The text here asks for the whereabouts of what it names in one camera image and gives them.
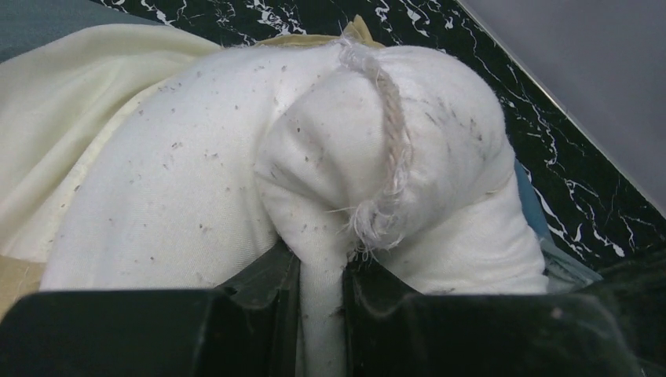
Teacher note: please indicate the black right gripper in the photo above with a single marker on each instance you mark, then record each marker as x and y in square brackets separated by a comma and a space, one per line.
[634, 292]

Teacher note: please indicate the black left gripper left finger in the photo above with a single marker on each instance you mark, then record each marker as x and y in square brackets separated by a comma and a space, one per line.
[247, 326]

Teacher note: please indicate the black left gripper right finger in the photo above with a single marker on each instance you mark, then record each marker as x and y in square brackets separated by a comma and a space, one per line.
[393, 330]

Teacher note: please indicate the white pillow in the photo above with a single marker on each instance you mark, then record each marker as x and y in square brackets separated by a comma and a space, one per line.
[398, 154]

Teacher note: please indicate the blue beige white pillowcase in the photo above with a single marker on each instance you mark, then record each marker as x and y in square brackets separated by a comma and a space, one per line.
[64, 94]

